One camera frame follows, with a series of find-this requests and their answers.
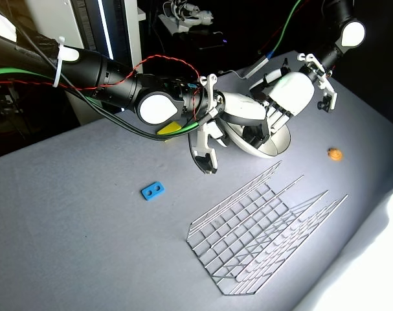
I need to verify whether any red black twisted wire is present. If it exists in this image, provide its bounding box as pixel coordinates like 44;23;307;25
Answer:
0;55;205;95

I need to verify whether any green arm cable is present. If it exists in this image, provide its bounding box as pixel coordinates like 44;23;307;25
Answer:
0;67;213;139
259;0;304;54

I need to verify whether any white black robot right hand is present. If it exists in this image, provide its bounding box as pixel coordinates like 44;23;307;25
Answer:
217;91;272;149

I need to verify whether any green right arm cable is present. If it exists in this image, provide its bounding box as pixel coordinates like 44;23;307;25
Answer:
0;67;213;139

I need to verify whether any white grey electronic device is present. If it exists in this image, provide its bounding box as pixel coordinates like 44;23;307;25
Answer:
159;0;228;51

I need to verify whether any silver wire dish rack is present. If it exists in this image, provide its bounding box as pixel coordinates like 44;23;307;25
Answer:
186;161;349;296

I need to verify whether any all white round plate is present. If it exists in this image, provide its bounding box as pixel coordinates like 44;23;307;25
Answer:
226;122;280;159

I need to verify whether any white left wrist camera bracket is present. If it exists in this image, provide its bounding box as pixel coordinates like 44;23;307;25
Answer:
296;52;339;113

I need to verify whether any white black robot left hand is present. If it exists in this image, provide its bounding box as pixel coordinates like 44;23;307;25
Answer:
249;67;315;135

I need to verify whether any white zip tie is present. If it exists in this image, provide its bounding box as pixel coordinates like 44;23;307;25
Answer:
52;36;80;88

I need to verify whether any blue block with two holes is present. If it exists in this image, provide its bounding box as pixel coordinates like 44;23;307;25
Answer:
140;181;166;202

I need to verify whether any yellow flat block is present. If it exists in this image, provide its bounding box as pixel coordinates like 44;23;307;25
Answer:
156;121;183;135

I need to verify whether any grey plug with blue tip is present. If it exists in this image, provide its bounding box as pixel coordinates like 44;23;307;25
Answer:
243;51;276;80

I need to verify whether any green left arm cable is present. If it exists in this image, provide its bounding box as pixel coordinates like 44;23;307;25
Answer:
259;0;304;54

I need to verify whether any orange swirl toy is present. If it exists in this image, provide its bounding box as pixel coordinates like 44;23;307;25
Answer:
327;147;344;162

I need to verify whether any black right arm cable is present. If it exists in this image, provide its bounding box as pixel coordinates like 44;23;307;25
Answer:
0;6;213;142

